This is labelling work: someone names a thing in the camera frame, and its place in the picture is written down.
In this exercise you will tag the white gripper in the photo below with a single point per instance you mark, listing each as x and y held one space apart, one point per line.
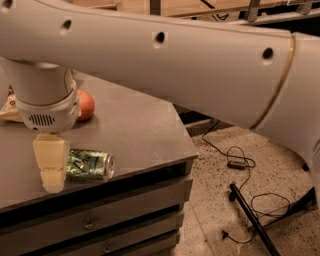
46 115

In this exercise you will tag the green soda can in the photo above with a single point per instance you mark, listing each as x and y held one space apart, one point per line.
90 165

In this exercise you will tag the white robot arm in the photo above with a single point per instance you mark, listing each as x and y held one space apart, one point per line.
261 79

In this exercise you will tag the brown chip bag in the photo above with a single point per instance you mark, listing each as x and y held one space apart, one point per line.
9 110

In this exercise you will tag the red apple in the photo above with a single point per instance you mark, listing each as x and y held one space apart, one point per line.
86 104

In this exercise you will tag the grey drawer cabinet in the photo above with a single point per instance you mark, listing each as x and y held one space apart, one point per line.
127 181

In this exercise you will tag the black power adapter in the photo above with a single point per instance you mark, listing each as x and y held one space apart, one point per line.
236 165

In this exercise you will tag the black stand leg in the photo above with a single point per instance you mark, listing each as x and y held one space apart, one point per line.
261 221

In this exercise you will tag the metal rail frame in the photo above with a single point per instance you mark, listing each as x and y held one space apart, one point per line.
254 12

